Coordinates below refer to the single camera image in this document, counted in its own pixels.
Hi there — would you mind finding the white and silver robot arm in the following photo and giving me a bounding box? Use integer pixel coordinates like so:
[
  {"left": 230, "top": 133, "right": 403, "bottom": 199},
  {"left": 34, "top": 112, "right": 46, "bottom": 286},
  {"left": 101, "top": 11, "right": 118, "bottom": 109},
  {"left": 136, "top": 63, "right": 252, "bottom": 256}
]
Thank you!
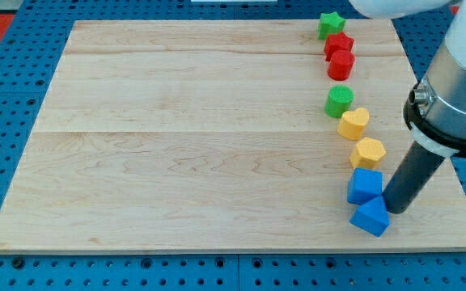
[{"left": 403, "top": 0, "right": 466, "bottom": 158}]

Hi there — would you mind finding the yellow heart block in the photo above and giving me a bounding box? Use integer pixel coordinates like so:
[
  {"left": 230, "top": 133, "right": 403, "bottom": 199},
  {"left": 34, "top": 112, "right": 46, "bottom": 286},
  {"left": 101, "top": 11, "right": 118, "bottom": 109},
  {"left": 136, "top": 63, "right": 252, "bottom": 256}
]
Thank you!
[{"left": 337, "top": 108, "right": 370, "bottom": 141}]

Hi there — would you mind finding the light wooden board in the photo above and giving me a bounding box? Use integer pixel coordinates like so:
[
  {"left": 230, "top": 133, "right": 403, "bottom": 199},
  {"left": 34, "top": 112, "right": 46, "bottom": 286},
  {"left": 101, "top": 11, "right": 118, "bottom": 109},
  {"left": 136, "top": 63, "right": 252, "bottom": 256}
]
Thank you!
[{"left": 0, "top": 19, "right": 466, "bottom": 255}]

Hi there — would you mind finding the green cylinder block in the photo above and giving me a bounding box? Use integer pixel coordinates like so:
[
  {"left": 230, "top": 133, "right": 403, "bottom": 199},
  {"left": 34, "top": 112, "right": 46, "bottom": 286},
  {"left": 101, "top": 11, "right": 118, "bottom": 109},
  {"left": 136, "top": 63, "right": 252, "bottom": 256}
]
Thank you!
[{"left": 324, "top": 85, "right": 354, "bottom": 118}]

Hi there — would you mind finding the yellow hexagon block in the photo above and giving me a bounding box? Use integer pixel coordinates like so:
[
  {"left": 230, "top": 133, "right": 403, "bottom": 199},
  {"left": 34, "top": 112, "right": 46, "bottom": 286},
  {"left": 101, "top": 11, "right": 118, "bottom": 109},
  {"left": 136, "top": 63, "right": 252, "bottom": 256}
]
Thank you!
[{"left": 349, "top": 137, "right": 387, "bottom": 170}]

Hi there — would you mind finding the blue cube block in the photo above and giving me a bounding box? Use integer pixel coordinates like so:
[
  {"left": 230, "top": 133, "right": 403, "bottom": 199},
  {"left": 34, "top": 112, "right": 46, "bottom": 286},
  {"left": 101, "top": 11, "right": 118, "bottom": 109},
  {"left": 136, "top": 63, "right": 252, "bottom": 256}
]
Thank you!
[{"left": 347, "top": 167, "right": 383, "bottom": 205}]

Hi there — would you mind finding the red cylinder block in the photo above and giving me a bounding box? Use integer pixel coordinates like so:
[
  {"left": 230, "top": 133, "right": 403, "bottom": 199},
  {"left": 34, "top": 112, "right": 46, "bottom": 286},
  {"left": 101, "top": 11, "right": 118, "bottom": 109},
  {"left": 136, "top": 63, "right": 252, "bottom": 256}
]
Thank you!
[{"left": 327, "top": 50, "right": 355, "bottom": 81}]

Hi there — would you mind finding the red star block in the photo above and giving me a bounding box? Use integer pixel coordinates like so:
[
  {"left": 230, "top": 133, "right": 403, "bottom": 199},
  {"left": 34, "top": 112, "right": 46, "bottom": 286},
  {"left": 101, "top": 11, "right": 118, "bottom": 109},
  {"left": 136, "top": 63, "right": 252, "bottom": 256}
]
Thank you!
[{"left": 324, "top": 32, "right": 355, "bottom": 61}]

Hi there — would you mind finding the blue triangle block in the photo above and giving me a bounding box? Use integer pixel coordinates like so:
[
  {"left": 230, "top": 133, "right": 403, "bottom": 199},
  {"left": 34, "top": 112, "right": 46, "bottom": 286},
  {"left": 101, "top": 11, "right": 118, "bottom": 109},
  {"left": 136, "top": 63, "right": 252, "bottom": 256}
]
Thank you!
[{"left": 349, "top": 196, "right": 390, "bottom": 237}]

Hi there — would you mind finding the green star block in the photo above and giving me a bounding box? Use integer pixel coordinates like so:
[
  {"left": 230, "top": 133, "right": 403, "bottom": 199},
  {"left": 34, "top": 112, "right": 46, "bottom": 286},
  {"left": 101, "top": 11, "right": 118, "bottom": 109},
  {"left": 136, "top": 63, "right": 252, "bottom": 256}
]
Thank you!
[{"left": 317, "top": 11, "right": 346, "bottom": 40}]

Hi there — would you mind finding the dark grey cylindrical pointer tool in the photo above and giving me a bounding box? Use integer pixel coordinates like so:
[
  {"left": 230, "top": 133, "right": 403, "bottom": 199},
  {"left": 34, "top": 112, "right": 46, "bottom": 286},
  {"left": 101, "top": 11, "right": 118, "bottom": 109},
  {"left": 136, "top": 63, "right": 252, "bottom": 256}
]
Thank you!
[{"left": 382, "top": 141, "right": 445, "bottom": 214}]

